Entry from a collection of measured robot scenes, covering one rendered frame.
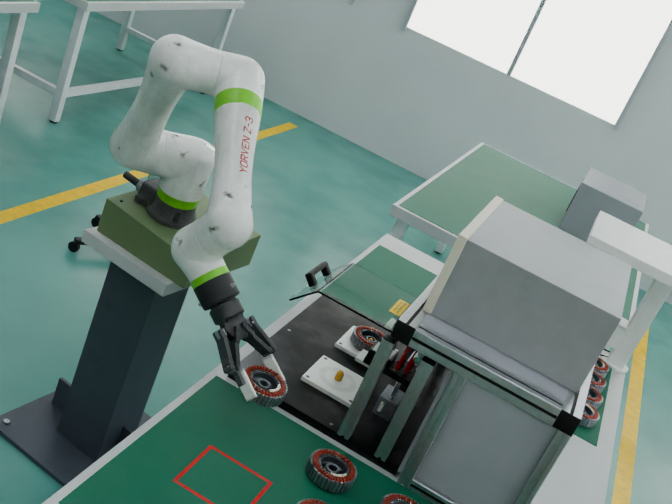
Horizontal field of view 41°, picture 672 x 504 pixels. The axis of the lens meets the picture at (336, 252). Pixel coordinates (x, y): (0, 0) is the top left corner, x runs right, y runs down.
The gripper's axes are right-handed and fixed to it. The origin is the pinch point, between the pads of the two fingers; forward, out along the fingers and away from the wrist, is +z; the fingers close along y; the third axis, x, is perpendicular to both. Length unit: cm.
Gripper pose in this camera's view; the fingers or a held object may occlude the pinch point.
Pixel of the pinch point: (263, 383)
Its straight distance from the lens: 205.8
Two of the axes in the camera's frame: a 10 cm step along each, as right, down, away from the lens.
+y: -4.8, 1.8, -8.6
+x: 7.5, -4.3, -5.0
